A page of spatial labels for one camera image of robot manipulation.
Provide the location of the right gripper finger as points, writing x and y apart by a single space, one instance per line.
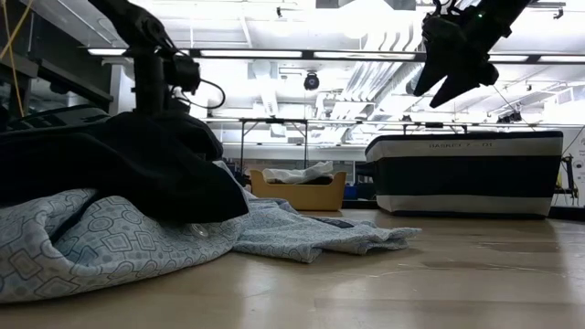
454 89
429 68

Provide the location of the large white cloth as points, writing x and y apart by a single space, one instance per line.
297 173

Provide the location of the black Puma underwear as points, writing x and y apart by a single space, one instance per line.
114 164

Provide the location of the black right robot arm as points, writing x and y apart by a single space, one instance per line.
507 13

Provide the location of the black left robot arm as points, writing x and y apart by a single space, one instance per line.
148 77

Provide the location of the blue fabric basket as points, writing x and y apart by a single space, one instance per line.
457 178

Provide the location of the round black ceiling fixture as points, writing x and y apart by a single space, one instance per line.
311 81

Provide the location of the black background stand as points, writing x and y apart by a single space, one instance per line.
568 183

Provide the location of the long ceiling light strip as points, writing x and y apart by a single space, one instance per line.
251 53

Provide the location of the orange plastic bin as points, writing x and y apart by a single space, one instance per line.
297 196

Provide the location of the grey standing desk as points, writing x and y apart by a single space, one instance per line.
68 77

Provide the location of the light blue patterned cloth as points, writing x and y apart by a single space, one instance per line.
114 247

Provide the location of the black metal rig frame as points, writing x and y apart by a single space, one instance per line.
361 204

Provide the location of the black background table frame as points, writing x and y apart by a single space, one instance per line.
274 120

